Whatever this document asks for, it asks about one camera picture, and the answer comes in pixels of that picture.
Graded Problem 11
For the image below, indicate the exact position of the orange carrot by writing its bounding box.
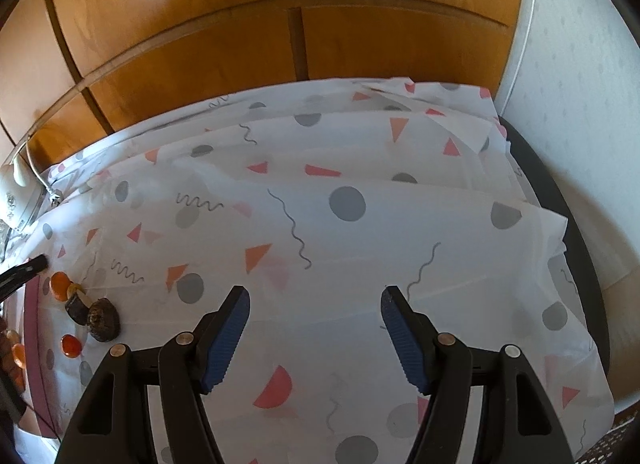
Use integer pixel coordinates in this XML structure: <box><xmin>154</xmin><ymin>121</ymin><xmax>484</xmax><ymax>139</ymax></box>
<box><xmin>12</xmin><ymin>343</ymin><xmax>26</xmax><ymax>370</ymax></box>

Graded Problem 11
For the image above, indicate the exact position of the dark brown round fruit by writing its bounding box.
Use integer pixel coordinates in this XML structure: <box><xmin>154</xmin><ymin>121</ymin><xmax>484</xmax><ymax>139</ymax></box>
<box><xmin>0</xmin><ymin>331</ymin><xmax>25</xmax><ymax>394</ymax></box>

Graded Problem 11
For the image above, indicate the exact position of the person's left hand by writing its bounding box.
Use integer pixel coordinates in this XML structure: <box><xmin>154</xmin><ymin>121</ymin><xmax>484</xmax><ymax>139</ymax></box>
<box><xmin>0</xmin><ymin>373</ymin><xmax>26</xmax><ymax>464</ymax></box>

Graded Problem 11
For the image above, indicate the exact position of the pink rimmed white tray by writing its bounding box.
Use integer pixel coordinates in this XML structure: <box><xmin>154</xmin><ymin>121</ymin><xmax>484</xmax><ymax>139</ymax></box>
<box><xmin>18</xmin><ymin>276</ymin><xmax>58</xmax><ymax>439</ymax></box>

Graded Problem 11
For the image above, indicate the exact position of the orange tangerine on cloth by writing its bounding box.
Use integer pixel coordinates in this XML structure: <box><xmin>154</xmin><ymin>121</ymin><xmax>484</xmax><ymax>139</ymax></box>
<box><xmin>49</xmin><ymin>271</ymin><xmax>73</xmax><ymax>302</ymax></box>

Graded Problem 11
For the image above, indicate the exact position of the small tan potato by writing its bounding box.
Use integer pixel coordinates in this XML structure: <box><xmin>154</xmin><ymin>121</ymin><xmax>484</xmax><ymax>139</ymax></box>
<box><xmin>66</xmin><ymin>282</ymin><xmax>86</xmax><ymax>300</ymax></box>

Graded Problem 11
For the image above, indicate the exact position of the purple cut sweet potato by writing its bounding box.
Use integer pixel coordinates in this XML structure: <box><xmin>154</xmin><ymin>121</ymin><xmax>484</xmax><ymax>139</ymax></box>
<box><xmin>65</xmin><ymin>291</ymin><xmax>92</xmax><ymax>325</ymax></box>

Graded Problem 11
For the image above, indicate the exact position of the white ceramic electric kettle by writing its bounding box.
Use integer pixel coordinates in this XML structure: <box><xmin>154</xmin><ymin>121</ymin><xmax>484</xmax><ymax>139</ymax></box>
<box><xmin>1</xmin><ymin>142</ymin><xmax>47</xmax><ymax>230</ymax></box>

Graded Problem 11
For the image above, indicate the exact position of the small red tomato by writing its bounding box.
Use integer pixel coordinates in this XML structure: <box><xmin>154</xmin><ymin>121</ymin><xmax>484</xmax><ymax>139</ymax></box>
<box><xmin>61</xmin><ymin>334</ymin><xmax>82</xmax><ymax>359</ymax></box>

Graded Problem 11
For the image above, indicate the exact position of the dark brown wrinkled fruit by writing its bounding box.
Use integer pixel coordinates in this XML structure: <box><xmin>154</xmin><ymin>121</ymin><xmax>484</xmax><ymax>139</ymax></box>
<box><xmin>87</xmin><ymin>298</ymin><xmax>120</xmax><ymax>343</ymax></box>

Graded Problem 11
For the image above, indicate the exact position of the wicker chair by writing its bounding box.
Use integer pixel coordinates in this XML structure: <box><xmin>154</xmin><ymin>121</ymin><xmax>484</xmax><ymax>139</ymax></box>
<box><xmin>577</xmin><ymin>410</ymin><xmax>640</xmax><ymax>464</ymax></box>

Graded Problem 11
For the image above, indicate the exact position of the white patterned tablecloth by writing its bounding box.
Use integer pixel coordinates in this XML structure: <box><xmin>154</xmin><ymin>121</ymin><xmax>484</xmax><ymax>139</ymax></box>
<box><xmin>11</xmin><ymin>80</ymin><xmax>614</xmax><ymax>463</ymax></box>

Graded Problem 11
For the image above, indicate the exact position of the white kettle power cord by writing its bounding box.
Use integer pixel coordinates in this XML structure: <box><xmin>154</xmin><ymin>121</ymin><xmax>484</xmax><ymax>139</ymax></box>
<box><xmin>8</xmin><ymin>138</ymin><xmax>64</xmax><ymax>208</ymax></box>

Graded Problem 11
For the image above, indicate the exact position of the wooden wall cabinet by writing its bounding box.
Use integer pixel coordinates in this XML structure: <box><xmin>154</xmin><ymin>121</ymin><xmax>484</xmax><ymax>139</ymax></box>
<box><xmin>1</xmin><ymin>0</ymin><xmax>521</xmax><ymax>168</ymax></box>

